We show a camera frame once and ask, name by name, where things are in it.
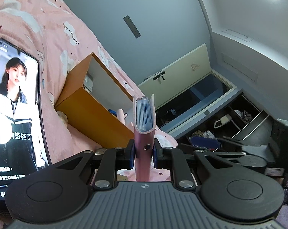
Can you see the cream door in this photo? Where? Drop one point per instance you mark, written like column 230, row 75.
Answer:
column 182, row 76

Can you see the grey wall plate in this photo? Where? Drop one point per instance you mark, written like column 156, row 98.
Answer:
column 132, row 26

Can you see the smartphone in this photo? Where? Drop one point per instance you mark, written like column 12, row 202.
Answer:
column 15, row 100

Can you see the pink card holder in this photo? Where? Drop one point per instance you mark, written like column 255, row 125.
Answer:
column 142, row 162

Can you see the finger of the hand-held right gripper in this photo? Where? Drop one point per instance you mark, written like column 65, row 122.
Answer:
column 218, row 148
column 251, row 162

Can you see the dark shelf unit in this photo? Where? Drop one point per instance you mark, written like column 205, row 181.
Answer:
column 253, row 128

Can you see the pink doll figure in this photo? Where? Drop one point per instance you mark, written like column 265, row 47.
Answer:
column 121, row 115

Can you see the white bag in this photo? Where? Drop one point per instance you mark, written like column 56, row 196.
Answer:
column 222, row 121

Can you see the blue patterned cloth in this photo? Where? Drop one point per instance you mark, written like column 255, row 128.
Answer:
column 203, row 142

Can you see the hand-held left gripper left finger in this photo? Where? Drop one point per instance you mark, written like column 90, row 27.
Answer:
column 132, row 156

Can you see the pink printed blanket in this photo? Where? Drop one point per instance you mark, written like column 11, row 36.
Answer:
column 50, row 28

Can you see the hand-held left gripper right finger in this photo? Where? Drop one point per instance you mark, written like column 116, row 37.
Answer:
column 155, row 156

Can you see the orange cardboard box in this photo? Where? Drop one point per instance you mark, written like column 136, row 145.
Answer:
column 93, row 114

